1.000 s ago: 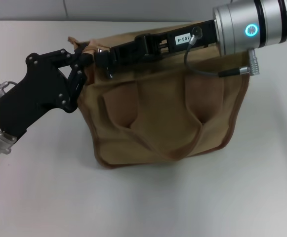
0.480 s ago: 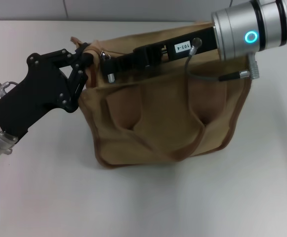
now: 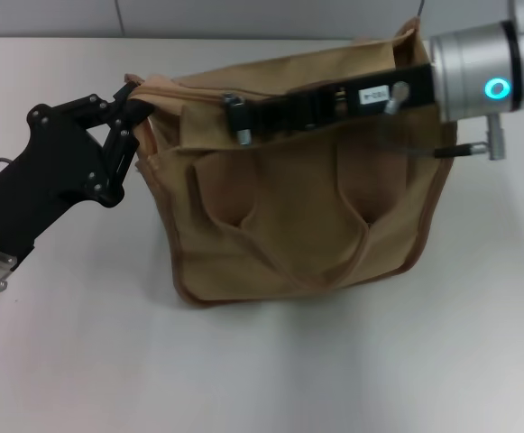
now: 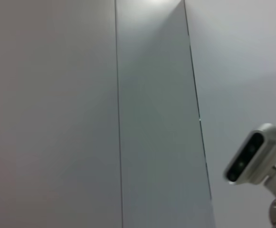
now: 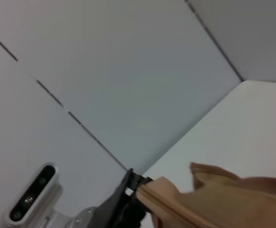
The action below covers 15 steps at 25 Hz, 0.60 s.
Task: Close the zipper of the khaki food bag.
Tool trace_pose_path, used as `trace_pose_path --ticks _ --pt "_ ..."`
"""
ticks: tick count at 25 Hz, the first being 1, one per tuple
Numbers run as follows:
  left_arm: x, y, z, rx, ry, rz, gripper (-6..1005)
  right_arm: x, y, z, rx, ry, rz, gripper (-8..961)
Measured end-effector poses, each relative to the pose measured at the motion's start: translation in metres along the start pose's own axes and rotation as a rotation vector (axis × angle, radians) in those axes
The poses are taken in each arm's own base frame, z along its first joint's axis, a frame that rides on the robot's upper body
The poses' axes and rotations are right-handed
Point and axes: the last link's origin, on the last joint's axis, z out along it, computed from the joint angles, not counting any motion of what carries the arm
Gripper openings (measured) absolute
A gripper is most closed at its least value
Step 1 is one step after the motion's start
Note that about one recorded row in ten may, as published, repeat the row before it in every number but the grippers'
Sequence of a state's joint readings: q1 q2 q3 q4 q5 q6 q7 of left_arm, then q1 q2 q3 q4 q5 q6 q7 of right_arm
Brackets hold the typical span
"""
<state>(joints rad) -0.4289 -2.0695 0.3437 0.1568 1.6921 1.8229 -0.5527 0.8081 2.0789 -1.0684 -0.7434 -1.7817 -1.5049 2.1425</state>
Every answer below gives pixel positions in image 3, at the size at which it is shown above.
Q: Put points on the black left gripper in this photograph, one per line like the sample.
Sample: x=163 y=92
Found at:
x=31 y=194

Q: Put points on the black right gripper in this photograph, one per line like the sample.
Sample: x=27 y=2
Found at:
x=419 y=85

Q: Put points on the silver metal zipper pull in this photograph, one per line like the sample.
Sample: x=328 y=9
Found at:
x=243 y=136

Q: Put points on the khaki canvas food bag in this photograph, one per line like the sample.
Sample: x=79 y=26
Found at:
x=297 y=203

